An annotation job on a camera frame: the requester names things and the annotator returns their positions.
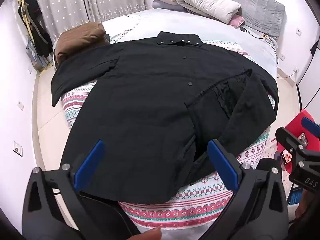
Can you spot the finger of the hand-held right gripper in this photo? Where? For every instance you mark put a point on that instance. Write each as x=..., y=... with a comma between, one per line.
x=310, y=126
x=286, y=137

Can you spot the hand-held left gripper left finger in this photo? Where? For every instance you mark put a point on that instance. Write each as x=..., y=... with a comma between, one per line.
x=90, y=166

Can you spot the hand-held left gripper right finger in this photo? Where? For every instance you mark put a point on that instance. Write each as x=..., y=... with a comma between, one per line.
x=222, y=166

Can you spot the black coat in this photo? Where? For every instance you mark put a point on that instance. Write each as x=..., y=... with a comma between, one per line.
x=150, y=105

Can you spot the hanging dark clothes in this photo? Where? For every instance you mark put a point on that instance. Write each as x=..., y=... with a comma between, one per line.
x=35, y=30

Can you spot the person's right hand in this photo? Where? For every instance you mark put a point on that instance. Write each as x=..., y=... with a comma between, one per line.
x=299, y=206

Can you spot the person's left hand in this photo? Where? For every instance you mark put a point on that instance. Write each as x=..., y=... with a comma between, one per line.
x=147, y=234

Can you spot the red box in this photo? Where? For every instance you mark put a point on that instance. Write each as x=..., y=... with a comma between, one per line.
x=295, y=122

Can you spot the blue ribbed box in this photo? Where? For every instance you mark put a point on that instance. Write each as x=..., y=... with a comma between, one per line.
x=295, y=197

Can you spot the patterned knit blanket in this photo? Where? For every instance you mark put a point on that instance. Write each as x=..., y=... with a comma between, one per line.
x=180, y=205

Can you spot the black charger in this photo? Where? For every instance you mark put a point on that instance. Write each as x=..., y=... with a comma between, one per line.
x=243, y=29

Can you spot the pink pillow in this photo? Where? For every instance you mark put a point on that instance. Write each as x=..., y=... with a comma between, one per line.
x=237, y=20

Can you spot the folded brown jacket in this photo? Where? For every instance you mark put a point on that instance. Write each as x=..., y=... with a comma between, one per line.
x=80, y=38

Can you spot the grey bed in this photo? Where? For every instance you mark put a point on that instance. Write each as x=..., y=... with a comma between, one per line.
x=220, y=27

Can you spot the grey quilted headboard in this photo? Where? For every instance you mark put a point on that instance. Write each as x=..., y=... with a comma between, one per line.
x=260, y=7

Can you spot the white fringed throw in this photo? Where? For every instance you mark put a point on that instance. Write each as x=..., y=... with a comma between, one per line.
x=127, y=27

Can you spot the white folded duvet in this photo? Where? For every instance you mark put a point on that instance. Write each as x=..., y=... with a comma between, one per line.
x=202, y=1

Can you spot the grey star-print curtain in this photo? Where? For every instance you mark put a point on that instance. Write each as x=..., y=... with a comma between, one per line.
x=82, y=2

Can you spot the grey pillow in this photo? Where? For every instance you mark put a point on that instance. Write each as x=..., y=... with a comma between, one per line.
x=165, y=5

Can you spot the white wall socket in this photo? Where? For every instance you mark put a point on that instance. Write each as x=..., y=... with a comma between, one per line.
x=296, y=70
x=18, y=149
x=20, y=105
x=282, y=56
x=298, y=31

